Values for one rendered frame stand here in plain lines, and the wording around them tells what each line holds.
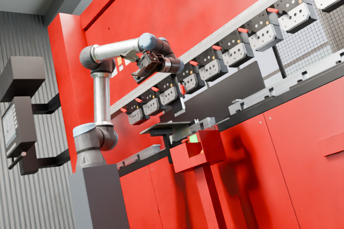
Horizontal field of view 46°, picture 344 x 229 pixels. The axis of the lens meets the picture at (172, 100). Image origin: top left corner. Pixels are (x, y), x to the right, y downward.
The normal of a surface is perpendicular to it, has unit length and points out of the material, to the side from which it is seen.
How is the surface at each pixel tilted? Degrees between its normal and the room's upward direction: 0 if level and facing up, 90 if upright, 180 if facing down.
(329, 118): 90
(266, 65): 90
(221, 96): 90
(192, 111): 90
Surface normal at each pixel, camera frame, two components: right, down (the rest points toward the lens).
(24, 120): 0.54, -0.36
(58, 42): -0.76, 0.00
